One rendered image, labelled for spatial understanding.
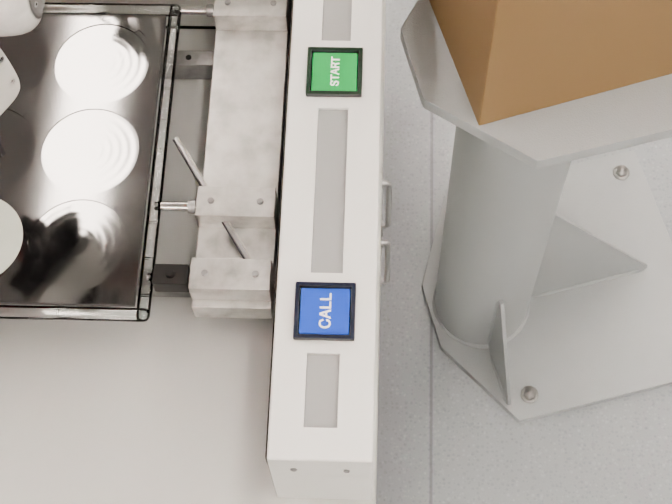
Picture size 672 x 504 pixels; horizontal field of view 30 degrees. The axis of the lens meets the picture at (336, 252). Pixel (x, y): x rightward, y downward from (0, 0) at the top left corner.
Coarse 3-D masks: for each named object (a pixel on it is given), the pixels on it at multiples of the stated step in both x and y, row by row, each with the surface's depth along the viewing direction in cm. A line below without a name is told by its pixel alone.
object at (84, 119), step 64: (64, 64) 135; (128, 64) 135; (0, 128) 132; (64, 128) 132; (128, 128) 132; (0, 192) 129; (64, 192) 128; (128, 192) 128; (64, 256) 126; (128, 256) 125
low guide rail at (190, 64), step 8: (184, 56) 141; (192, 56) 141; (200, 56) 141; (208, 56) 141; (176, 64) 141; (184, 64) 141; (192, 64) 141; (200, 64) 141; (208, 64) 141; (176, 72) 142; (184, 72) 142; (192, 72) 142; (200, 72) 142; (208, 72) 142
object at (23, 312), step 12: (0, 312) 123; (12, 312) 123; (24, 312) 123; (36, 312) 123; (48, 312) 123; (60, 312) 123; (72, 312) 123; (84, 312) 122; (96, 312) 122; (108, 312) 122; (120, 312) 122; (132, 312) 122
